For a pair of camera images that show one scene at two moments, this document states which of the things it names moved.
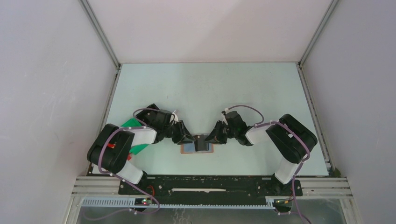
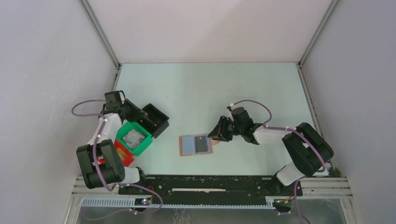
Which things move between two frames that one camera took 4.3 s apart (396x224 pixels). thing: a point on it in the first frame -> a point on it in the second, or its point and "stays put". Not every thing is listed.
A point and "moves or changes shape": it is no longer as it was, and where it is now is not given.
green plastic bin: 134,122 stays put
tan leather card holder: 191,149 stays put
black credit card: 200,143 moves or changes shape
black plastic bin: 149,117 stays put
